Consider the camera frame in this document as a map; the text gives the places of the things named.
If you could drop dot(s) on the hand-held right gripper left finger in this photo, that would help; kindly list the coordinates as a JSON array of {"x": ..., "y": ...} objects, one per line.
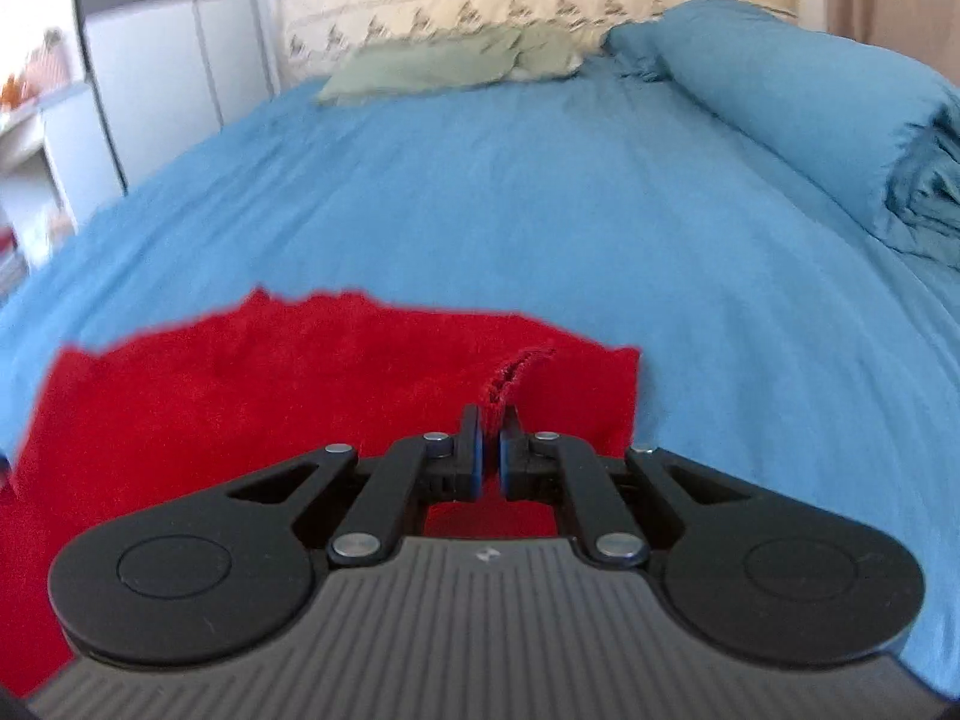
[{"x": 475, "y": 457}]

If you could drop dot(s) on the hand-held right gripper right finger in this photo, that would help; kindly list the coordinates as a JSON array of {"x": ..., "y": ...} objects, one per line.
[{"x": 505, "y": 459}]

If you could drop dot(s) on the red knit garment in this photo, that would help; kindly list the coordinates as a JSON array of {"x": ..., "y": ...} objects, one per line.
[{"x": 225, "y": 405}]

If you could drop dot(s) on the blue bed sheet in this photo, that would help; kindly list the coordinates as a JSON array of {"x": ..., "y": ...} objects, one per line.
[{"x": 480, "y": 202}]

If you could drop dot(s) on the green pillow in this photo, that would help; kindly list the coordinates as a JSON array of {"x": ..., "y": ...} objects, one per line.
[{"x": 442, "y": 60}]

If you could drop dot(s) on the blue pillow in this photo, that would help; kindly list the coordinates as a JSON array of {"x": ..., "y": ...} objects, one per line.
[{"x": 795, "y": 105}]

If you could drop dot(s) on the white wardrobe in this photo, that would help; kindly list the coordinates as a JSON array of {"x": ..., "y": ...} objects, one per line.
[{"x": 161, "y": 67}]

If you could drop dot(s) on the white side shelf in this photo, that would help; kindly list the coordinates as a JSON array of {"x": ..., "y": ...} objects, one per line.
[{"x": 30, "y": 135}]

